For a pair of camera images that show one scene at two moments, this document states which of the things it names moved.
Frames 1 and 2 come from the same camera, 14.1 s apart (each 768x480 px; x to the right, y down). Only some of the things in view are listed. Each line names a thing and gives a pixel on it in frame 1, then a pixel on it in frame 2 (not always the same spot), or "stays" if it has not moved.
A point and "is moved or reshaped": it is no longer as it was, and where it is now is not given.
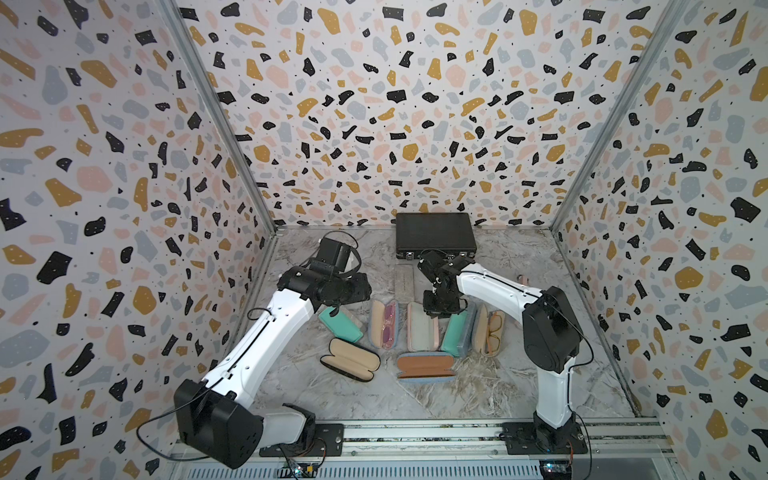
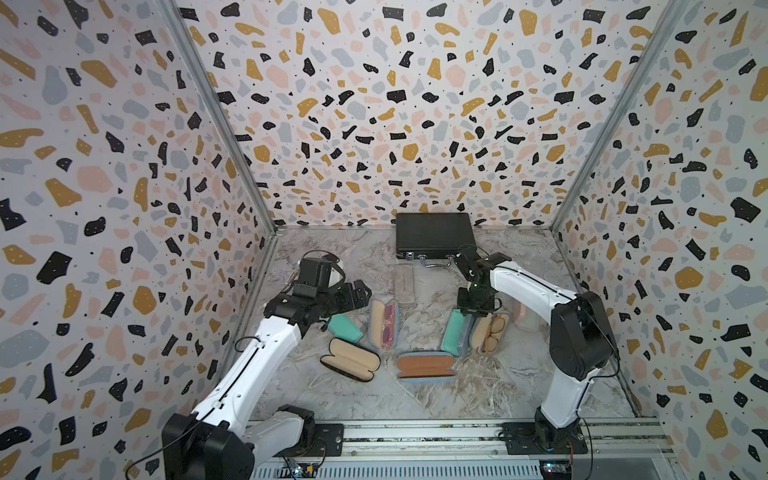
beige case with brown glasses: (488, 330) stays
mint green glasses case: (340, 326) stays
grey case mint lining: (459, 330) stays
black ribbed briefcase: (450, 232) stays
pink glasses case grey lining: (423, 332) is moved or reshaped
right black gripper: (449, 310) -> (482, 310)
